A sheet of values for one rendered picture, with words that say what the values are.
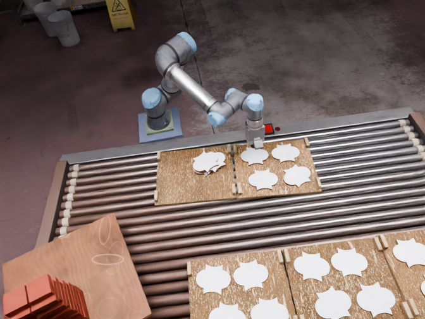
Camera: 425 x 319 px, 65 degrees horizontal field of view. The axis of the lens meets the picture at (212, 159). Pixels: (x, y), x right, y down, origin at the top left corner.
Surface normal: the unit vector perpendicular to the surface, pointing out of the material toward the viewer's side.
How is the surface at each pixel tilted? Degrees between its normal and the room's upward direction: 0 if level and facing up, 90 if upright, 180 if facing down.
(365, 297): 0
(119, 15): 77
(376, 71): 0
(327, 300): 0
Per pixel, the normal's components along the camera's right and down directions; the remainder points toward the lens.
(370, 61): -0.09, -0.64
